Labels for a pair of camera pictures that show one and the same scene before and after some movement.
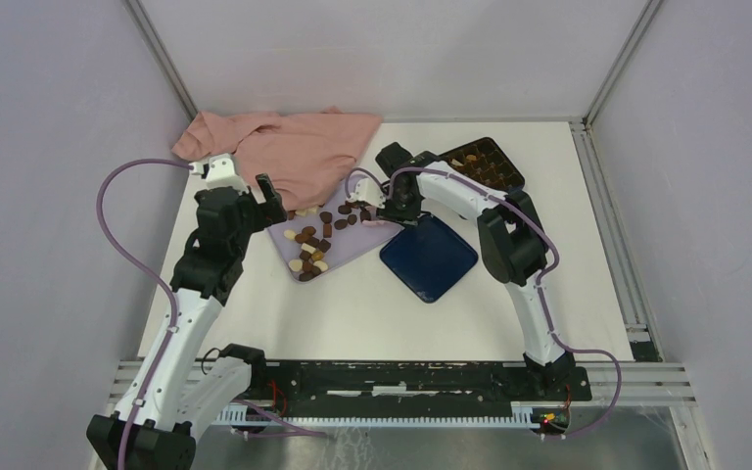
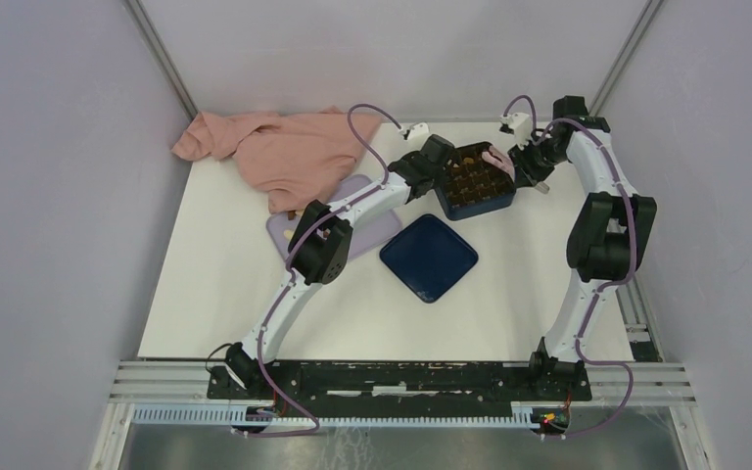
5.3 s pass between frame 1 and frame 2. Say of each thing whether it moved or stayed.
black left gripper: moved
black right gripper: moved
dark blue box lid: stayed
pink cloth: stayed
